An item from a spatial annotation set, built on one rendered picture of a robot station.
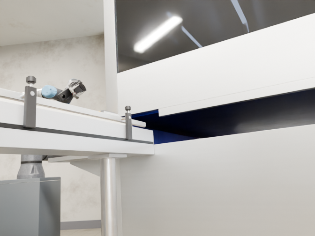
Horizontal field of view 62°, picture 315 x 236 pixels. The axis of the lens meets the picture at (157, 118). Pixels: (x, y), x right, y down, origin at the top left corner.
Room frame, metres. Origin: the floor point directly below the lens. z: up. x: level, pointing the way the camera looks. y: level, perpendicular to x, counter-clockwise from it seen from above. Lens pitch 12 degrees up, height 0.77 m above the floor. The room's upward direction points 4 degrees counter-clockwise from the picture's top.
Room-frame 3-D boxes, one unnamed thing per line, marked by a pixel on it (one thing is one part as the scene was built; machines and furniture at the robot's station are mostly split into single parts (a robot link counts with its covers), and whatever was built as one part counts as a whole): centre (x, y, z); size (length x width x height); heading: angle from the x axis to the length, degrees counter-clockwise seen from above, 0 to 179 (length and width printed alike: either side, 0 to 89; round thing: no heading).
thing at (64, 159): (1.51, 0.18, 0.87); 0.70 x 0.48 x 0.02; 150
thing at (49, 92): (1.60, 0.83, 1.29); 0.49 x 0.11 x 0.12; 71
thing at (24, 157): (1.58, 0.76, 0.96); 0.13 x 0.12 x 0.14; 161
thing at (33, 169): (1.57, 0.77, 0.84); 0.15 x 0.15 x 0.10
